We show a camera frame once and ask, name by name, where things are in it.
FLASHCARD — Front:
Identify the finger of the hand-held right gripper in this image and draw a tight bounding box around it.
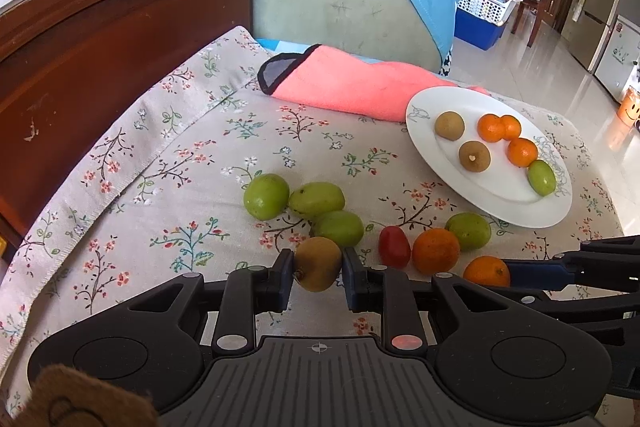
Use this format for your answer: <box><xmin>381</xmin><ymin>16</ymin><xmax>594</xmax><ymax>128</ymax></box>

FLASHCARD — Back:
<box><xmin>504</xmin><ymin>235</ymin><xmax>640</xmax><ymax>292</ymax></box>
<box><xmin>520</xmin><ymin>291</ymin><xmax>640</xmax><ymax>347</ymax></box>

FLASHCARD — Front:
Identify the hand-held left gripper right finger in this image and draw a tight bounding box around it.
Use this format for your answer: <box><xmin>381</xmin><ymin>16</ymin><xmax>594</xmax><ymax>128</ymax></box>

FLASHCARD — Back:
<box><xmin>342</xmin><ymin>247</ymin><xmax>576</xmax><ymax>358</ymax></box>

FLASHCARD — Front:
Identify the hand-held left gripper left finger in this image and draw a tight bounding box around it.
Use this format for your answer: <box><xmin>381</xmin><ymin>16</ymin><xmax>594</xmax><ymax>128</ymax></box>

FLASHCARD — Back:
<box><xmin>75</xmin><ymin>249</ymin><xmax>296</xmax><ymax>358</ymax></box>

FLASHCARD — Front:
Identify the brown kiwi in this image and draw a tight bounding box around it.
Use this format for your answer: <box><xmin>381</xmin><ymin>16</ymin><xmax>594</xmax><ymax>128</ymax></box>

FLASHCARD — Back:
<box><xmin>435</xmin><ymin>111</ymin><xmax>466</xmax><ymax>141</ymax></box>
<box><xmin>459</xmin><ymin>140</ymin><xmax>491</xmax><ymax>172</ymax></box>
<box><xmin>293</xmin><ymin>236</ymin><xmax>344</xmax><ymax>293</ymax></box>

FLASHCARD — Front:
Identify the orange tangerine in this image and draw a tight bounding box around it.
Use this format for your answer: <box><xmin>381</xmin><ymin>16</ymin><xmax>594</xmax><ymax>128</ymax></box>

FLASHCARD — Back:
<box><xmin>463</xmin><ymin>255</ymin><xmax>511</xmax><ymax>288</ymax></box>
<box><xmin>500</xmin><ymin>114</ymin><xmax>522</xmax><ymax>140</ymax></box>
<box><xmin>412</xmin><ymin>228</ymin><xmax>461</xmax><ymax>275</ymax></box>
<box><xmin>477</xmin><ymin>113</ymin><xmax>507</xmax><ymax>143</ymax></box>
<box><xmin>506</xmin><ymin>137</ymin><xmax>539</xmax><ymax>168</ymax></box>

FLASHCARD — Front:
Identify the red cherry tomato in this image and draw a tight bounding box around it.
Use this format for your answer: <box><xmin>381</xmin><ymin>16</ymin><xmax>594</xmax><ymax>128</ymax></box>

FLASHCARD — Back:
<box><xmin>378</xmin><ymin>226</ymin><xmax>411</xmax><ymax>269</ymax></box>

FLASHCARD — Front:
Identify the oblong green jujube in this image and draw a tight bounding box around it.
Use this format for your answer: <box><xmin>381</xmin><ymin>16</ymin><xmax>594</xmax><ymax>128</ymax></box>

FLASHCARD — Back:
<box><xmin>288</xmin><ymin>182</ymin><xmax>346</xmax><ymax>219</ymax></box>

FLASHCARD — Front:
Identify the white floral plate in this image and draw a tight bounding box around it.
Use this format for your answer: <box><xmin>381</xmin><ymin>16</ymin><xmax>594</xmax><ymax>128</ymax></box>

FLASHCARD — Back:
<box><xmin>405</xmin><ymin>86</ymin><xmax>574</xmax><ymax>229</ymax></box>

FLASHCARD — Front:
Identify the orange smiley bucket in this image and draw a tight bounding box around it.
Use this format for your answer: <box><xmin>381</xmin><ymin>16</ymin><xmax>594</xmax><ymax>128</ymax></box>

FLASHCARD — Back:
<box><xmin>617</xmin><ymin>87</ymin><xmax>640</xmax><ymax>128</ymax></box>

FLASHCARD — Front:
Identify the pink towel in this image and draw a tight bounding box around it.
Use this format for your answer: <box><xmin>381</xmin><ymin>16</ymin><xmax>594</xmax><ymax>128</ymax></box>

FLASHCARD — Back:
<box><xmin>258</xmin><ymin>43</ymin><xmax>493</xmax><ymax>124</ymax></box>

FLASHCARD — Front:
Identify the houndstooth sofa cover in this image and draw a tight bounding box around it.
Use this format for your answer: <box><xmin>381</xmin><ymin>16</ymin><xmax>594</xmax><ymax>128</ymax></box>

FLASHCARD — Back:
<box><xmin>436</xmin><ymin>44</ymin><xmax>453</xmax><ymax>78</ymax></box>

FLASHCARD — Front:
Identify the white chest freezer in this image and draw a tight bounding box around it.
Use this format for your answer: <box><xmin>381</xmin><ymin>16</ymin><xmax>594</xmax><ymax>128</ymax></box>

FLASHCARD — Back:
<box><xmin>592</xmin><ymin>14</ymin><xmax>640</xmax><ymax>100</ymax></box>

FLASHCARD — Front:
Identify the blue striped cloth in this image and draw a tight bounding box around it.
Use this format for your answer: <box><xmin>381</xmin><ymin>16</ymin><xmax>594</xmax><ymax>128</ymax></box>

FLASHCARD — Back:
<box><xmin>255</xmin><ymin>38</ymin><xmax>301</xmax><ymax>55</ymax></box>

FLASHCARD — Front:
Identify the brown fuzzy cloth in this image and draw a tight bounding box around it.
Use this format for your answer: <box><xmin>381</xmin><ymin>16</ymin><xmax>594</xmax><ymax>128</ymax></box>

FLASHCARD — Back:
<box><xmin>27</xmin><ymin>364</ymin><xmax>161</xmax><ymax>427</ymax></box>

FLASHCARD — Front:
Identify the blue plastic bin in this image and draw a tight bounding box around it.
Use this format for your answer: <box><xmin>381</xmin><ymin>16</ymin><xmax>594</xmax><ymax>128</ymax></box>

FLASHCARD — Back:
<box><xmin>452</xmin><ymin>9</ymin><xmax>507</xmax><ymax>51</ymax></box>

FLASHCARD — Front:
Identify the white plastic basket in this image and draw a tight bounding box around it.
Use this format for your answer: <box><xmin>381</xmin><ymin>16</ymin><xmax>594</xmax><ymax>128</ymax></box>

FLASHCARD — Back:
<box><xmin>459</xmin><ymin>0</ymin><xmax>521</xmax><ymax>26</ymax></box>

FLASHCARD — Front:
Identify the wooden headboard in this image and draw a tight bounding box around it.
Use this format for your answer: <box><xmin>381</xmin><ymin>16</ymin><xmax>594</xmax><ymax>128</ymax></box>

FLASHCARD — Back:
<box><xmin>0</xmin><ymin>0</ymin><xmax>268</xmax><ymax>253</ymax></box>

